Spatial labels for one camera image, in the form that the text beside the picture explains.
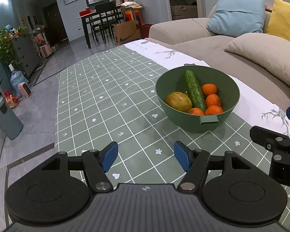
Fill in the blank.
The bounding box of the light blue cushion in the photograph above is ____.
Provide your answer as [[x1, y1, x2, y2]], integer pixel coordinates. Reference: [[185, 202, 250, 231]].
[[206, 0, 265, 38]]

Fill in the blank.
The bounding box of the green colander bowl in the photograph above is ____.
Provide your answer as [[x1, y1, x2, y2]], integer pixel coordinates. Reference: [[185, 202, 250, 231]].
[[155, 64, 240, 132]]

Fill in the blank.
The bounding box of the green cucumber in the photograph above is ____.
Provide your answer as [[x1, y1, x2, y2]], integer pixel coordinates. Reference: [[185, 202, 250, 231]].
[[184, 70, 206, 112]]

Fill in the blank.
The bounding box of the pink shelf rack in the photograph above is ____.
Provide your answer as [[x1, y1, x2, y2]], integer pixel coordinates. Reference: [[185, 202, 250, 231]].
[[33, 25, 52, 58]]

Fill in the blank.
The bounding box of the dark dining chair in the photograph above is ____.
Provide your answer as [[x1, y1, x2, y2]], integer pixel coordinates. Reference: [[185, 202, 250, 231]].
[[90, 1, 121, 43]]

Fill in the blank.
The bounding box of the green leafy plant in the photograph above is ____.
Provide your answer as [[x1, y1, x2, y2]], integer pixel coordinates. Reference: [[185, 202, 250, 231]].
[[0, 25, 29, 67]]

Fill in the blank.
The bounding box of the yellow-green round fruit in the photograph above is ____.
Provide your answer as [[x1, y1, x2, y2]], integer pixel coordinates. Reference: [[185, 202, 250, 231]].
[[165, 92, 193, 112]]

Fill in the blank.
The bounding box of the orange top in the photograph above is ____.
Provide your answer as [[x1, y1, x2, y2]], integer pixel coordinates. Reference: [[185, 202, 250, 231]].
[[201, 84, 218, 97]]

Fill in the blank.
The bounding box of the blue water jug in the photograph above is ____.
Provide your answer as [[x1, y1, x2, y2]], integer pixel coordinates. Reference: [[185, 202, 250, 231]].
[[9, 64, 28, 97]]

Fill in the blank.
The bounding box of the beige sofa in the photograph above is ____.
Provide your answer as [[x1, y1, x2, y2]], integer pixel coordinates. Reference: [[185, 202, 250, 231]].
[[148, 18, 290, 110]]

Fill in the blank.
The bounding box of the grey-green trash bin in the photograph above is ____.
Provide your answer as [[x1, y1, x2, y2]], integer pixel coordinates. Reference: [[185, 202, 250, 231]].
[[0, 96, 23, 140]]

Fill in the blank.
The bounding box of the green checked tablecloth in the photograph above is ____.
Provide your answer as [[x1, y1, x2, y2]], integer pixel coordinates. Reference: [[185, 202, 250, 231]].
[[54, 38, 290, 227]]

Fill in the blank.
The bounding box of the pink small heater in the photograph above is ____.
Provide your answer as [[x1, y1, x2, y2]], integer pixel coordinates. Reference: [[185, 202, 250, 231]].
[[18, 82, 32, 97]]

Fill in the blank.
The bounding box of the yellow cushion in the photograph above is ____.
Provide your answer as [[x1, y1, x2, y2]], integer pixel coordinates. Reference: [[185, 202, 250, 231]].
[[266, 0, 290, 42]]

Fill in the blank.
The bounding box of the dark grey cabinet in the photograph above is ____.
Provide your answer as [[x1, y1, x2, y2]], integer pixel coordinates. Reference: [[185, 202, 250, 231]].
[[11, 35, 39, 77]]

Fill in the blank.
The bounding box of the brown paper bag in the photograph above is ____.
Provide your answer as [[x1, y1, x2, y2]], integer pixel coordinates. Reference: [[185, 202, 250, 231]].
[[114, 20, 141, 45]]

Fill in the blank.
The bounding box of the dark dining table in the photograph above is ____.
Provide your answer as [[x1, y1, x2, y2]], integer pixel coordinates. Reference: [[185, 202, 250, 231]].
[[79, 2, 143, 49]]

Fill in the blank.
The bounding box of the beige cushion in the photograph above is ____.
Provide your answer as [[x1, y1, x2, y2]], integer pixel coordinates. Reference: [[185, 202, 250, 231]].
[[225, 33, 290, 86]]

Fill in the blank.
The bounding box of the orange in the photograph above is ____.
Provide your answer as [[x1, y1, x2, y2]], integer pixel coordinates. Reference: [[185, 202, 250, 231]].
[[204, 105, 223, 116], [201, 84, 218, 97], [205, 94, 222, 108], [187, 107, 205, 116]]

